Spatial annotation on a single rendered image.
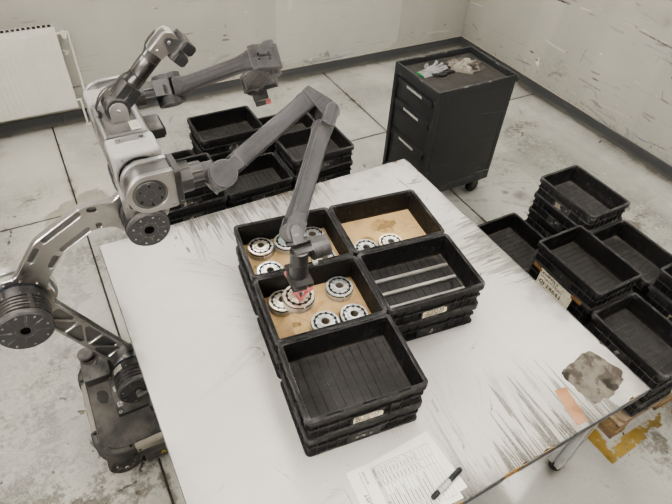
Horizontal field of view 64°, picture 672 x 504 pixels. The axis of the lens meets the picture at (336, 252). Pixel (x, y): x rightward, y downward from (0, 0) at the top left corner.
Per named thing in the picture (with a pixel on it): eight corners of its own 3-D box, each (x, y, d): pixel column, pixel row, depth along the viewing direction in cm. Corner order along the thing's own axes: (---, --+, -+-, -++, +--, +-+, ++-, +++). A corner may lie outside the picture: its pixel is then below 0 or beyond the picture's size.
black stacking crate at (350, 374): (307, 444, 162) (307, 425, 154) (278, 365, 182) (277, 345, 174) (423, 404, 174) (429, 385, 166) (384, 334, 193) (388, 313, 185)
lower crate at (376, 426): (306, 461, 170) (306, 443, 161) (278, 382, 189) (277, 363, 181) (418, 421, 182) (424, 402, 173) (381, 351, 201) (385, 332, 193)
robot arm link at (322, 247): (280, 228, 164) (288, 226, 156) (313, 218, 168) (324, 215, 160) (291, 266, 165) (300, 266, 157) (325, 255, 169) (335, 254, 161)
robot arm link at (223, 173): (304, 84, 168) (315, 74, 159) (332, 119, 172) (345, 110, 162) (197, 176, 155) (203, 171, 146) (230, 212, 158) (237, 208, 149)
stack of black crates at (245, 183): (232, 241, 320) (227, 196, 296) (215, 211, 338) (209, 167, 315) (293, 222, 335) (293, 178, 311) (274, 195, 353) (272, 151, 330)
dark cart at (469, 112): (414, 214, 369) (438, 93, 307) (380, 178, 397) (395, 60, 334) (482, 191, 392) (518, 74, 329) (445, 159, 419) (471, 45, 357)
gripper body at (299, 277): (302, 264, 172) (303, 247, 167) (314, 286, 166) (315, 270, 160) (283, 268, 170) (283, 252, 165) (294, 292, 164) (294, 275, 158)
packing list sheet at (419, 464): (381, 547, 153) (381, 546, 153) (341, 475, 167) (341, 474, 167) (471, 492, 165) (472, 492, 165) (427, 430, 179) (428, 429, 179)
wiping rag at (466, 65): (458, 78, 329) (459, 72, 327) (436, 63, 343) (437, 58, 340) (494, 69, 340) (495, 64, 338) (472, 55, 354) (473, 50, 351)
